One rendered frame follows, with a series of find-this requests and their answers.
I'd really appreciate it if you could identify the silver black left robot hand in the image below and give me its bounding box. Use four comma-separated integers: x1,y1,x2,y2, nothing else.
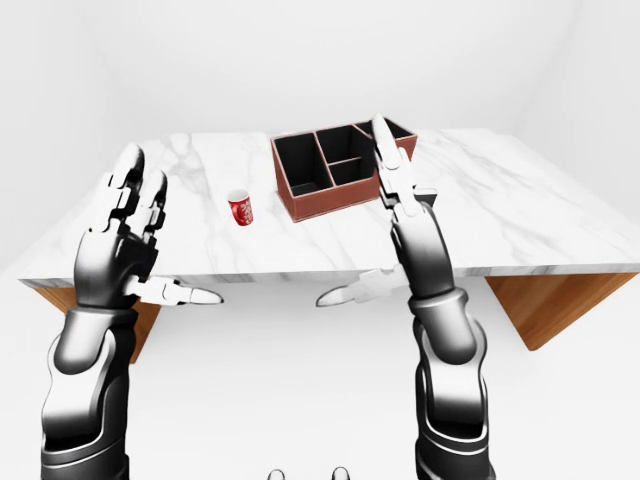
73,143,224,310

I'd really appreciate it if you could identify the red-brown desk caddy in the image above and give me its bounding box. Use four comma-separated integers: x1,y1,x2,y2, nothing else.
270,118,419,224

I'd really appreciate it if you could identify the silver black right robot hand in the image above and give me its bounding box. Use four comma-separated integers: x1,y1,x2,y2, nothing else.
315,113,460,308

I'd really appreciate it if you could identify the red patterned mug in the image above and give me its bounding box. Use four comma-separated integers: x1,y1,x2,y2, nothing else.
227,188,255,228

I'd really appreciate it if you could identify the wooden table support panel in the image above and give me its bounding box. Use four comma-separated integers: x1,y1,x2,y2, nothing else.
32,286,162,365
484,271,640,352

